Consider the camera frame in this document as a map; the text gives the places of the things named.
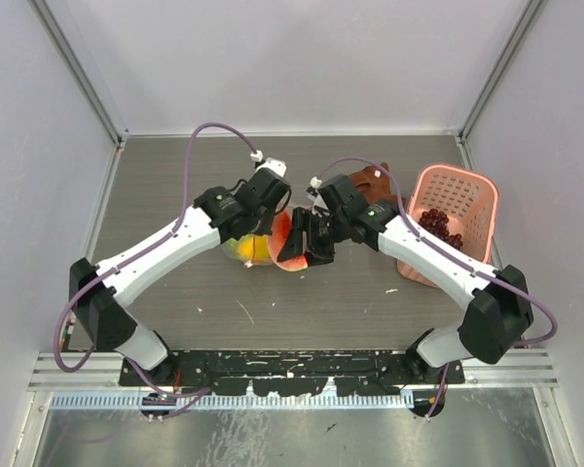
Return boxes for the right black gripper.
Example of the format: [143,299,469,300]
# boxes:
[277,206,348,269]

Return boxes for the red watermelon slice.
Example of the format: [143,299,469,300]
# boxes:
[267,209,312,272]

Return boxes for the orange mango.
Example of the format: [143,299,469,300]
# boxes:
[237,235,271,263]

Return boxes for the clear orange zip bag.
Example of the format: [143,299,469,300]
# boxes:
[221,201,303,271]

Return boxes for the green bumpy fruit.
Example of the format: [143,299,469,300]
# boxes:
[222,238,239,258]

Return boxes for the dark red grapes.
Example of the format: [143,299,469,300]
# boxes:
[419,208,463,250]

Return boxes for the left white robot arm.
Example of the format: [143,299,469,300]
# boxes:
[70,159,290,385]

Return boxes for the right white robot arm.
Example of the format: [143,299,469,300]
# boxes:
[267,175,533,383]

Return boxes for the brown cloth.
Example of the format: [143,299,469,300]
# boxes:
[348,165,399,204]

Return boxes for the pink plastic basket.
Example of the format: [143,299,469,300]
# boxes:
[403,163,499,264]

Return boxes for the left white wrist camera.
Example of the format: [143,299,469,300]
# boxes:
[249,151,287,178]

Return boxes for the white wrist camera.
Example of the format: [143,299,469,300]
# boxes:
[249,151,287,178]
[307,176,327,210]

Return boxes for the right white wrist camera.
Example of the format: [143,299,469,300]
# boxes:
[307,176,327,210]

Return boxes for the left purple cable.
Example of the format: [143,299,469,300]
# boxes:
[53,122,264,375]

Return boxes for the purple cable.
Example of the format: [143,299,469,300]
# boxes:
[53,122,264,375]
[310,156,560,347]

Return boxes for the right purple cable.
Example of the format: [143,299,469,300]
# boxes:
[310,156,560,347]

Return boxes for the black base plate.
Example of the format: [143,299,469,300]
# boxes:
[119,347,466,398]

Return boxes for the aluminium front rail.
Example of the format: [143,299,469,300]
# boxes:
[29,348,559,389]

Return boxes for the white slotted cable duct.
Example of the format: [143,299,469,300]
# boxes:
[49,390,415,412]

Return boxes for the left aluminium frame post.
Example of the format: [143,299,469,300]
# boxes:
[28,0,128,147]

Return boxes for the aluminium frame post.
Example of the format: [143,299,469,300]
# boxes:
[28,0,128,147]
[457,0,547,145]

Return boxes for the right aluminium frame post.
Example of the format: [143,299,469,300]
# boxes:
[457,0,547,145]

